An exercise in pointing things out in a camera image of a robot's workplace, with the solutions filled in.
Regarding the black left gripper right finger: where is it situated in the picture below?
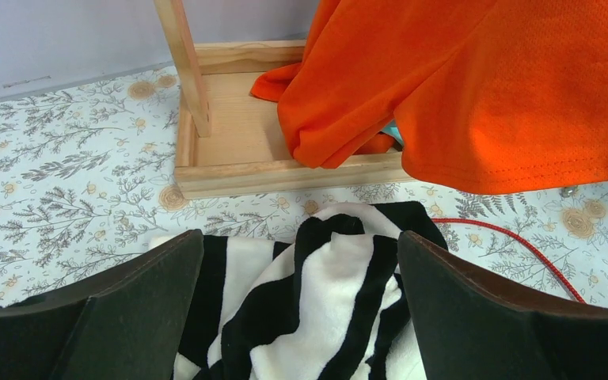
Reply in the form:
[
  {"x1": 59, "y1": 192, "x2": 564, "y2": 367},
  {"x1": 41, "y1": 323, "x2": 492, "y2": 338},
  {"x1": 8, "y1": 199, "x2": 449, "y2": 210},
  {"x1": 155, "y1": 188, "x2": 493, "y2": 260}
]
[{"x1": 397, "y1": 231, "x2": 608, "y2": 379}]

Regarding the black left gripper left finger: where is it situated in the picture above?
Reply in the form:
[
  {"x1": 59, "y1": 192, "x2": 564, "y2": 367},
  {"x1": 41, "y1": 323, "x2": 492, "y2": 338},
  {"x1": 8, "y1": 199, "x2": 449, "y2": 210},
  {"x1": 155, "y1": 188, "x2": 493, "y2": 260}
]
[{"x1": 0, "y1": 230, "x2": 203, "y2": 379}]

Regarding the red cable lock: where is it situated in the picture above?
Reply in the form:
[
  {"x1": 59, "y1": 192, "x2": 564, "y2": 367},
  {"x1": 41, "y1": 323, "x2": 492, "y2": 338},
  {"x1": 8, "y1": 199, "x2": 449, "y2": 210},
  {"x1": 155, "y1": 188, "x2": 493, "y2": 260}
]
[{"x1": 432, "y1": 218, "x2": 587, "y2": 305}]

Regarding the black white striped plush cloth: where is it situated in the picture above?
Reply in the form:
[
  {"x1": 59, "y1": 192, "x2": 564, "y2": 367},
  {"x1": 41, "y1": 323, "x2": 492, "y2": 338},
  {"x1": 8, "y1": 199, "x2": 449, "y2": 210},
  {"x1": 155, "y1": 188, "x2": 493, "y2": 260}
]
[{"x1": 172, "y1": 201, "x2": 446, "y2": 379}]

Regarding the wooden clothes rack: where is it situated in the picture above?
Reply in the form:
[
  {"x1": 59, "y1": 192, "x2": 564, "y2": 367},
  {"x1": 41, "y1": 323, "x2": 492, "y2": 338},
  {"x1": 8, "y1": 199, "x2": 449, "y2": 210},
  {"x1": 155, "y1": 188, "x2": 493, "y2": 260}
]
[{"x1": 155, "y1": 1, "x2": 409, "y2": 199}]

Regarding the teal shirt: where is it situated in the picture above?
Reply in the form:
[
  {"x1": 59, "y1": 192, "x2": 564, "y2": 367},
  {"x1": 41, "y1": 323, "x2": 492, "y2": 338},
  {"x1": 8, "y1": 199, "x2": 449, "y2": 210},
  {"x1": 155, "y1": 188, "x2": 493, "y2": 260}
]
[{"x1": 382, "y1": 120, "x2": 404, "y2": 146}]

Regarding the orange shirt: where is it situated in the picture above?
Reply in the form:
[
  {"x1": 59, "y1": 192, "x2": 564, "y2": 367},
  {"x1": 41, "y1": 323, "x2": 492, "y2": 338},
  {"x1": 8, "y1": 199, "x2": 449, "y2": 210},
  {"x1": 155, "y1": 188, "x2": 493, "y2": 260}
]
[{"x1": 251, "y1": 1, "x2": 608, "y2": 194}]

